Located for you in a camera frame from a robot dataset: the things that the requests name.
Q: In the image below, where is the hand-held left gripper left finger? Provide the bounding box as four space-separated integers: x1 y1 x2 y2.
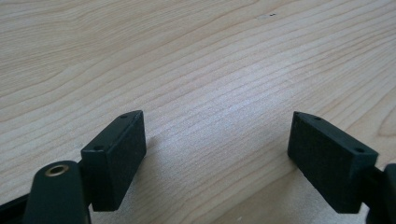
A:
79 109 148 213

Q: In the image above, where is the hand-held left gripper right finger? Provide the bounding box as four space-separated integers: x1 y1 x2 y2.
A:
287 111 380 215

